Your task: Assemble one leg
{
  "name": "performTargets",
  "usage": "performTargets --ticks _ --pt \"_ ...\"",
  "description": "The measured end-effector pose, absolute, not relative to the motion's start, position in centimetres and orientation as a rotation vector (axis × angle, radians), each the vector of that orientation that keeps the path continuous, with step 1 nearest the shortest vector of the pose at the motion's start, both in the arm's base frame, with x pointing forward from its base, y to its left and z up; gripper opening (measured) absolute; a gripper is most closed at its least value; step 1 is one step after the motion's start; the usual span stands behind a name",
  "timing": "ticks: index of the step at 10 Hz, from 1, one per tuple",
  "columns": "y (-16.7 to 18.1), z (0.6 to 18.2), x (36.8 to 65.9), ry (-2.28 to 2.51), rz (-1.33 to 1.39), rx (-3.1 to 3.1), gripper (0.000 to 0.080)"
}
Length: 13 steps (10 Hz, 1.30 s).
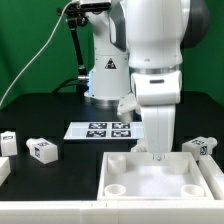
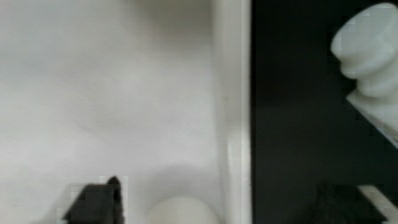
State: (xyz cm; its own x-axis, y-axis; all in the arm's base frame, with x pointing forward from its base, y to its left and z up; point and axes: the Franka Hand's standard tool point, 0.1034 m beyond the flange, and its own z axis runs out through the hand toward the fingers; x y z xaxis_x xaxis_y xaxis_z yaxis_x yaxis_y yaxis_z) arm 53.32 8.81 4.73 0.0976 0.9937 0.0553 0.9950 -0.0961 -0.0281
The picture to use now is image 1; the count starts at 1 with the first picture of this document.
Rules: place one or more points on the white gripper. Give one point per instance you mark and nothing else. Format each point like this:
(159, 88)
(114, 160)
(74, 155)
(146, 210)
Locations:
(158, 127)

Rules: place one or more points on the white square tabletop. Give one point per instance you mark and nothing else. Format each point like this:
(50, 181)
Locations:
(147, 176)

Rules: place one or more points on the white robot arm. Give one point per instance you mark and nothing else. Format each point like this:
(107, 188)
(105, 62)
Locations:
(137, 52)

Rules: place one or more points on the white fiducial marker board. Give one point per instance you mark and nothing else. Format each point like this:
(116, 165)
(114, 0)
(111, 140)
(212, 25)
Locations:
(104, 130)

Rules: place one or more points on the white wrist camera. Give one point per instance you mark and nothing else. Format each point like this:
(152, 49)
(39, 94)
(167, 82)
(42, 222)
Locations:
(126, 106)

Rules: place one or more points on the white U-shaped obstacle wall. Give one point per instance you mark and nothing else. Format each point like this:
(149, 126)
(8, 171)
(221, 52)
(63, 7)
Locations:
(124, 212)

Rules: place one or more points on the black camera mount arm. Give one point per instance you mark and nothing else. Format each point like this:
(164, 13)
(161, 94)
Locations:
(76, 18)

